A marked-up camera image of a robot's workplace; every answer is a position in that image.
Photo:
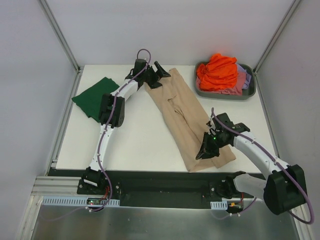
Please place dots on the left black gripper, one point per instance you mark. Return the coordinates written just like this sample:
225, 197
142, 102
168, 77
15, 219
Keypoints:
153, 76

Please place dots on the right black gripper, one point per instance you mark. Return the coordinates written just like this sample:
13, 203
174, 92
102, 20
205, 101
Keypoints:
210, 143

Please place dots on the beige t shirt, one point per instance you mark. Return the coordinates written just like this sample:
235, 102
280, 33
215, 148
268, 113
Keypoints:
186, 120

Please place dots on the green t shirt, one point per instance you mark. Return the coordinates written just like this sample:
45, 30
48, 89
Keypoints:
89, 101

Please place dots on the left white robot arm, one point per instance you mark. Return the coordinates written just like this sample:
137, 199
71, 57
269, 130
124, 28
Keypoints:
112, 115

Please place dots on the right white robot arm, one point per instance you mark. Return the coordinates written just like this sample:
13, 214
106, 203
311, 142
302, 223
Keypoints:
283, 186

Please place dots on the orange t shirt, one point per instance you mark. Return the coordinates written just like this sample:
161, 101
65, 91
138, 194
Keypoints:
220, 73

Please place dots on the pink t shirt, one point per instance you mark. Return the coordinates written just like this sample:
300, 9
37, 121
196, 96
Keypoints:
234, 91

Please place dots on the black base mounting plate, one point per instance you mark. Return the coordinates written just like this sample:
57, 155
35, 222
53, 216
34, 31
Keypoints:
158, 189

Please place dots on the lavender t shirt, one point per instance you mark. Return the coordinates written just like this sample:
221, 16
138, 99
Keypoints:
243, 77

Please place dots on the right white cable duct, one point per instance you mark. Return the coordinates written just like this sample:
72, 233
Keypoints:
225, 204

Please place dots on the white cable duct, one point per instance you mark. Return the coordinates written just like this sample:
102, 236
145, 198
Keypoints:
225, 204
74, 201

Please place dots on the left aluminium frame post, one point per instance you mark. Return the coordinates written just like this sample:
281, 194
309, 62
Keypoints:
59, 34

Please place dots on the aluminium frame post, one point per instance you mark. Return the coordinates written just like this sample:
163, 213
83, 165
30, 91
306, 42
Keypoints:
59, 34
278, 32

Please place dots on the left white cable duct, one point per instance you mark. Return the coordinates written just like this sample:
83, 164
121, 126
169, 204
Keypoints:
74, 201

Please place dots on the front aluminium rail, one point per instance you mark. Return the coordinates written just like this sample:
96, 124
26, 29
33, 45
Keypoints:
55, 186

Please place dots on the right aluminium frame post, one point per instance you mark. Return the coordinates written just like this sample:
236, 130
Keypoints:
278, 32

